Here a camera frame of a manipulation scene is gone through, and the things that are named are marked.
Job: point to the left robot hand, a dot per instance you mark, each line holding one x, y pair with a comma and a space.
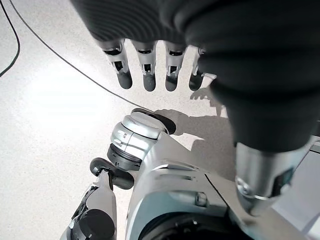
237, 50

